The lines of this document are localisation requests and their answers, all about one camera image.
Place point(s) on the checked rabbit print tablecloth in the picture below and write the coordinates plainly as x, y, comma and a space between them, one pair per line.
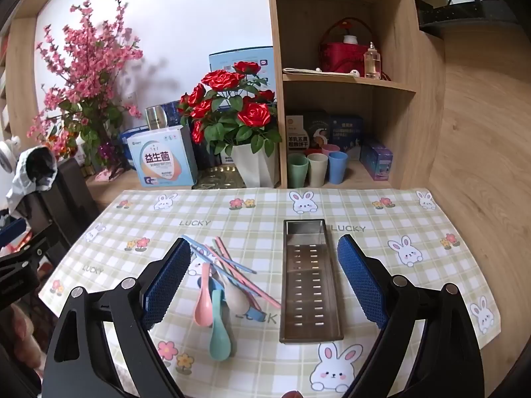
249, 215

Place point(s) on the light blue cardboard box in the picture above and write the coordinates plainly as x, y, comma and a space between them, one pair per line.
232, 56

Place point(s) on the gold metal tray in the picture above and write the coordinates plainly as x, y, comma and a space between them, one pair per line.
215, 178

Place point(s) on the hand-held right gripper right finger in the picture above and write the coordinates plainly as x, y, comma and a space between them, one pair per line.
363, 286

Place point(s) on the pink cup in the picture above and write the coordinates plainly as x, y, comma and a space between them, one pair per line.
330, 148

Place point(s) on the blue spoon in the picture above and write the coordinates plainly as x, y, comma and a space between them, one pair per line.
255, 314

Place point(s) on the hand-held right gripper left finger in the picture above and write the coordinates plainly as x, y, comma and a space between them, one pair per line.
166, 286

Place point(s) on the pink chopstick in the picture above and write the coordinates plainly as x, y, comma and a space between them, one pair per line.
269, 301
222, 253

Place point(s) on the beige spoon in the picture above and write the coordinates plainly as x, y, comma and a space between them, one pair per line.
238, 298

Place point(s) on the black chair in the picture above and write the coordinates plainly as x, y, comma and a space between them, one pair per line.
70, 199

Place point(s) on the folded white cloth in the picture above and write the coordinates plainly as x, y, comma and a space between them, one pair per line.
311, 71

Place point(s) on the blue cup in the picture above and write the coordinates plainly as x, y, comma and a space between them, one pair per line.
338, 168

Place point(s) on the red artificial rose plant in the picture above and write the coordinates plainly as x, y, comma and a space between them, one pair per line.
232, 107

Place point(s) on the white and blue carton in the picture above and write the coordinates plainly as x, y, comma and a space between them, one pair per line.
161, 157

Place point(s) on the clear glass bottle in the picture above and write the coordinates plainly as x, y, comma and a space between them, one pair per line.
372, 64

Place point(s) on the stainless steel tumbler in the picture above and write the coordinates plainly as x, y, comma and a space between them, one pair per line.
155, 118

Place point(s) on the white and dark snack box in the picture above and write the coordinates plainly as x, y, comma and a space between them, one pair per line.
307, 130

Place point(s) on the red gift basket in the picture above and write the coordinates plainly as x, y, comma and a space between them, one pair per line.
342, 58

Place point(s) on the green cup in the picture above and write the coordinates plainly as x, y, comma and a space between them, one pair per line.
298, 170

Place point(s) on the crumpled white and black cloth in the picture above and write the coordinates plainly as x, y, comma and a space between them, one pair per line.
29, 174

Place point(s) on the teal spoon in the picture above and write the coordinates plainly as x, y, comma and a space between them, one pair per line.
220, 340

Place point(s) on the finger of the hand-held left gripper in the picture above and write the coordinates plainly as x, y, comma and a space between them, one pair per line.
16, 282
25, 253

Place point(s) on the purple box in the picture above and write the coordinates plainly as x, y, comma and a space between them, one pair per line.
375, 159

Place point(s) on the pink artificial blossom bouquet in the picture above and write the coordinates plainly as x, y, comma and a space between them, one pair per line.
91, 78

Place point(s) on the beige cup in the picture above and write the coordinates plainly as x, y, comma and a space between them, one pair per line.
317, 170

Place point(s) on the pink spoon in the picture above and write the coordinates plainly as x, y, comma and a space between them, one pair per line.
203, 306

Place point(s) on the white wall socket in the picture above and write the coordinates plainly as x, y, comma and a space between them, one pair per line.
130, 96

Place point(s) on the wooden shelf unit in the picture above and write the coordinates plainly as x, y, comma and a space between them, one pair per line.
398, 103

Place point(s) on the blue night scene box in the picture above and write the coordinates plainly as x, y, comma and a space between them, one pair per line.
346, 130

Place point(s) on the stainless steel utensil tray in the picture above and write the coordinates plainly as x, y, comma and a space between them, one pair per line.
311, 282

